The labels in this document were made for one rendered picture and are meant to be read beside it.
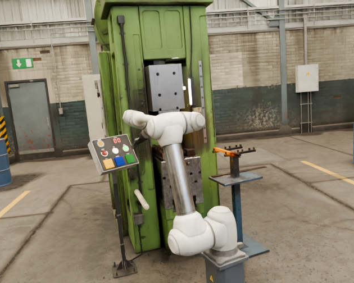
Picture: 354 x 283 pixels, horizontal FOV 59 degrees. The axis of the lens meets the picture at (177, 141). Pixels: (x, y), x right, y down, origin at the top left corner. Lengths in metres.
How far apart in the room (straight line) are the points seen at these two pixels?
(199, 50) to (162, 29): 0.40
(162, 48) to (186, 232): 1.84
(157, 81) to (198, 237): 1.56
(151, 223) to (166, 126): 1.67
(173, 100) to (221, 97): 6.20
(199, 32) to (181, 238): 2.05
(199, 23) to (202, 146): 1.17
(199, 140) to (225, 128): 6.00
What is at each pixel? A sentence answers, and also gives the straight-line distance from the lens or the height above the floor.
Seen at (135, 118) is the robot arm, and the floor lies 1.37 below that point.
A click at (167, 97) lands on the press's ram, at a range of 2.81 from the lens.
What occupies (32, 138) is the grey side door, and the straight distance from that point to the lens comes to 9.30.
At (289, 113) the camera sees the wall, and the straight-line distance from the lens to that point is 9.69.
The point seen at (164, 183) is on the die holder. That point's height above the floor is 0.71.
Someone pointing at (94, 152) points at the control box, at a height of 1.11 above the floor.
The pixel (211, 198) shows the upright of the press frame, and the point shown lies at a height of 0.41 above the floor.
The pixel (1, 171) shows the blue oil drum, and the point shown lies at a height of 0.29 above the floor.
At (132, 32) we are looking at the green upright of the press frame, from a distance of 2.94.
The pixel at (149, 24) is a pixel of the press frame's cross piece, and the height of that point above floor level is 2.13.
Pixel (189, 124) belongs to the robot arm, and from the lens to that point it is 1.70.
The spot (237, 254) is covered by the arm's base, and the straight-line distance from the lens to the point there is 1.85.
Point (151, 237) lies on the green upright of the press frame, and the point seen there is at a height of 0.14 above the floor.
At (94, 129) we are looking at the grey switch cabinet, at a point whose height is 0.74.
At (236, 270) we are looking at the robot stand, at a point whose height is 0.54.
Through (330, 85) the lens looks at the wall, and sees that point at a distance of 10.26.
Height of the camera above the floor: 1.53
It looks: 9 degrees down
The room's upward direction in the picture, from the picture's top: 5 degrees counter-clockwise
